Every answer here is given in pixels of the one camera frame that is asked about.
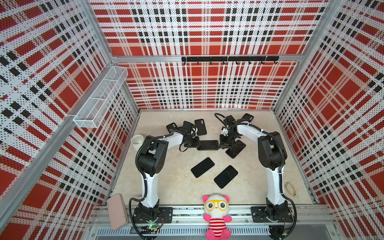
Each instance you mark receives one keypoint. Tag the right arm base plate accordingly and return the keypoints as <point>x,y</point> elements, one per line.
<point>271,215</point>

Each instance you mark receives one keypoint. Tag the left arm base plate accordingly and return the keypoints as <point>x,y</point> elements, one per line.
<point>158,215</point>

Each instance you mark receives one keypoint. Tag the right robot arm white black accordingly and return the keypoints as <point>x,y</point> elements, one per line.
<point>271,151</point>

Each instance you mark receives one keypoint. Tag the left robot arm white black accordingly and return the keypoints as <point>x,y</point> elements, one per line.
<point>151,156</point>

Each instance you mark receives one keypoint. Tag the black wall hook rail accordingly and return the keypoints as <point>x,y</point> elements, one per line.
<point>261,59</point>

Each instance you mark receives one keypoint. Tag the white mug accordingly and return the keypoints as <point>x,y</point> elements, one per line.
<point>137,141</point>

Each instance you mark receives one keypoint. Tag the pink panda plush toy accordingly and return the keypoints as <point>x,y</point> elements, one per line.
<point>216,208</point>

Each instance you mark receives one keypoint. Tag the white wire mesh basket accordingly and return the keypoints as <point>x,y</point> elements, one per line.
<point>95,108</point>

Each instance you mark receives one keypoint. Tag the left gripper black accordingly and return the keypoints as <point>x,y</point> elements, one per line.
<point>196,143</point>

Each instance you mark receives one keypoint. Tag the black phone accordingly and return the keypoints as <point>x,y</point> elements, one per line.
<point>202,167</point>
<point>226,176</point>
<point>208,145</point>

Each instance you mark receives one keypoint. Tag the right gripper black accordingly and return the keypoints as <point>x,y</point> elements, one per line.
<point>223,142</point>

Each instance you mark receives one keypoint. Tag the pink phone case at edge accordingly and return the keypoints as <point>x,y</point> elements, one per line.
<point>117,212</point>

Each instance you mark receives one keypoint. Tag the black phone case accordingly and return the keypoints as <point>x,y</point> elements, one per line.
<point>248,118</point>
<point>201,127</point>
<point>171,127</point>

